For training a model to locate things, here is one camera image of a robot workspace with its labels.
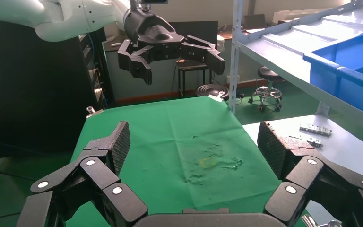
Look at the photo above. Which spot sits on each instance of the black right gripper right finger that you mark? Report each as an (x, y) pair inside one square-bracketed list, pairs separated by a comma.
[(306, 178)]

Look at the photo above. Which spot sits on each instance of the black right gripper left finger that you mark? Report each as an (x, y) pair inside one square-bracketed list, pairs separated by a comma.
[(97, 175)]

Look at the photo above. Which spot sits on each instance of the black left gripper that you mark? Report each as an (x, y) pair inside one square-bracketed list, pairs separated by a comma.
[(153, 34)]

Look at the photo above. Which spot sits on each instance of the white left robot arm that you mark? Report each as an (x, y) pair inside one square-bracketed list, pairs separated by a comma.
[(59, 18)]

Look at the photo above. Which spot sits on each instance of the black metal side table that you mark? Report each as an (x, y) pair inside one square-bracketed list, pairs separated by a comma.
[(194, 66)]

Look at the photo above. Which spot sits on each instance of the notched metal strip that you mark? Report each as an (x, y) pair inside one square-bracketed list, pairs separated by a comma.
[(314, 141), (316, 129)]

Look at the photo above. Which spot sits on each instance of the silver binder clip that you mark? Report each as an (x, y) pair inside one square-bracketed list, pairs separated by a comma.
[(217, 96), (93, 112), (319, 223)]

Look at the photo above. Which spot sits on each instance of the black round disc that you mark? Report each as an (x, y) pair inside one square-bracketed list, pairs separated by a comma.
[(209, 90)]

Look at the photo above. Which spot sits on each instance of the green table cloth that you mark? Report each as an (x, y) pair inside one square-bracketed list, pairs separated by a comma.
[(169, 131)]

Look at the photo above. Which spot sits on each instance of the black stool with chrome base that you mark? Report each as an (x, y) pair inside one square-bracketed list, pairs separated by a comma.
[(267, 73)]

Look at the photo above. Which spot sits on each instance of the black cabinet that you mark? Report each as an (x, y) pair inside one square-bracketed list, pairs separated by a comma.
[(28, 94)]

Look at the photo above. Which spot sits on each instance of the grey metal shelf rack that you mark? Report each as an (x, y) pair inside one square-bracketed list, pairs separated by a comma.
[(278, 50)]

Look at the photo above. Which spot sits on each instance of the blue plastic bin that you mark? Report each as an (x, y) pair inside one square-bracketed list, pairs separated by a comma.
[(341, 75)]

